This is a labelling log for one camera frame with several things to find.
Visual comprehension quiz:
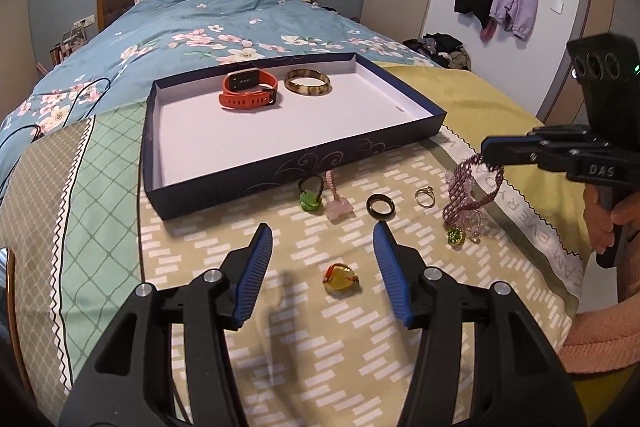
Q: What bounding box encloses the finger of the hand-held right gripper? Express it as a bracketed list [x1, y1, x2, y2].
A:
[481, 126, 596, 154]
[484, 147, 583, 172]

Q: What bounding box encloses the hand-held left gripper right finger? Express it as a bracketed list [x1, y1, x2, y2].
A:
[372, 222, 587, 427]

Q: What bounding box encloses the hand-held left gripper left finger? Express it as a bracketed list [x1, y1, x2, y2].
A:
[59, 223, 274, 427]

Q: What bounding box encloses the amber stone ring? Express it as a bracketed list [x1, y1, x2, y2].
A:
[322, 262, 361, 294]

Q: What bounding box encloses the black band ring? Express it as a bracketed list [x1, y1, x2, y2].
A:
[366, 193, 397, 221]

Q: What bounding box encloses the purple woven bead bracelet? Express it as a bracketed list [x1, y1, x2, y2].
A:
[441, 154, 506, 228]

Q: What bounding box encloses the clear pink bead bracelet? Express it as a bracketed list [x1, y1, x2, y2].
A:
[445, 171, 487, 244]

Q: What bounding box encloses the pink heart charm ring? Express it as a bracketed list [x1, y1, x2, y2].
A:
[324, 171, 355, 223]

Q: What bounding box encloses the green bead ring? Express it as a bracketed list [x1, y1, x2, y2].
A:
[298, 175, 323, 212]

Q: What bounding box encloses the dark blue shallow box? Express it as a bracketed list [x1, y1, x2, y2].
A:
[139, 52, 447, 222]

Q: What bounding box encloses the person's right forearm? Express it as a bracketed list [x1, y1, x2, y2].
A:
[562, 227, 640, 375]

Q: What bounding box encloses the person's right hand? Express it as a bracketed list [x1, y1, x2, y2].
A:
[582, 187, 640, 254]

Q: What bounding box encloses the maroon garment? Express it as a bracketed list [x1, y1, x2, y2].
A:
[479, 18, 502, 44]

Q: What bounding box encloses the pile of dark clothes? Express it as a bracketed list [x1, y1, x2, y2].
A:
[402, 33, 472, 72]

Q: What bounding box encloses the orange smart watch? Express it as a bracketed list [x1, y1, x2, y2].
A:
[220, 70, 280, 110]

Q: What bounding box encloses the tortoiseshell bangle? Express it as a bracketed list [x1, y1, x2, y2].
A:
[283, 69, 332, 98]

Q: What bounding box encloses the blue floral duvet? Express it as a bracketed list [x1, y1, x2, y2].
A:
[0, 0, 443, 180]

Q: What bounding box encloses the bedside clutter of cosmetics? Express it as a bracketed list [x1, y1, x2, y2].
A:
[49, 19, 91, 62]

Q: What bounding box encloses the black cable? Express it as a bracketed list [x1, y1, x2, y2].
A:
[0, 78, 113, 148]

